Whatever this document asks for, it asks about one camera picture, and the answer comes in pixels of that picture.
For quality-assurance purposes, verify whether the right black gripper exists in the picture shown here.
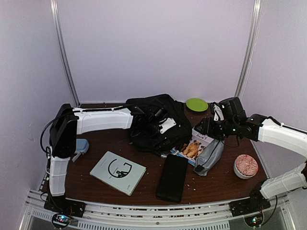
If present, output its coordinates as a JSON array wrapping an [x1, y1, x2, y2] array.
[[194, 117, 237, 140]]

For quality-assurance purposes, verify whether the black student bag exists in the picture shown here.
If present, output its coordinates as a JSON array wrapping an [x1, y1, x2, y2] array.
[[126, 94, 192, 154]]

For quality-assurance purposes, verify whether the grey pencil pouch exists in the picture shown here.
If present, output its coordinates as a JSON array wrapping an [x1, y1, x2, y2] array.
[[193, 139, 224, 176]]

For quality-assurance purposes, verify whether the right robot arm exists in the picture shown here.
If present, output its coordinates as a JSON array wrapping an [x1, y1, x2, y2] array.
[[194, 114, 307, 212]]

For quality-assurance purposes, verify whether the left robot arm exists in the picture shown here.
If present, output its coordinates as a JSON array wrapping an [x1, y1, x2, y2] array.
[[42, 103, 165, 213]]

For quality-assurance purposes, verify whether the green plate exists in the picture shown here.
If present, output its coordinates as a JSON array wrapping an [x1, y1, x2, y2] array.
[[186, 98, 209, 112]]

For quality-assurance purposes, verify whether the dog picture book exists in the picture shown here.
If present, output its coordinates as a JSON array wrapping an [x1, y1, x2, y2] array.
[[171, 129, 213, 166]]

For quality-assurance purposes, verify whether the red patterned white bowl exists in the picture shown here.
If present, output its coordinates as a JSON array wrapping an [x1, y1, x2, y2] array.
[[234, 154, 259, 180]]

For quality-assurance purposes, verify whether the grey book with G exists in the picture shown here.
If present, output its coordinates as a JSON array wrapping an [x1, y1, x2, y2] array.
[[90, 151, 146, 196]]

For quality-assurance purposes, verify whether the black flat case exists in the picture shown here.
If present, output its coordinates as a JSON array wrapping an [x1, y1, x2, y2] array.
[[156, 154, 188, 203]]

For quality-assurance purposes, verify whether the light blue zipper case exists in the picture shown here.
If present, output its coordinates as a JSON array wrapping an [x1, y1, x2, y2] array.
[[72, 138, 89, 162]]

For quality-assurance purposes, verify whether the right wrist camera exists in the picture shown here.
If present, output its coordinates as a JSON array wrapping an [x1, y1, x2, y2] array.
[[213, 97, 247, 123]]

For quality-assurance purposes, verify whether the front aluminium rail base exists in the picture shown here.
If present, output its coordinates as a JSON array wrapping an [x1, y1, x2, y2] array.
[[20, 189, 298, 230]]

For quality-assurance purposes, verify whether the right aluminium frame post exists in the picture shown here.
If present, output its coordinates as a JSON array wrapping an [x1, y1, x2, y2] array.
[[235, 0, 262, 100]]

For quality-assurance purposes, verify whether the aluminium frame post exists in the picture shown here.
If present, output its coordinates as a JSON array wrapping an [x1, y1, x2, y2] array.
[[235, 0, 262, 100], [50, 0, 81, 106]]

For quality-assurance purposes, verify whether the left aluminium frame post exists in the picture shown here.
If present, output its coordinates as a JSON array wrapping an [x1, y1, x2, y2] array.
[[50, 0, 81, 106]]

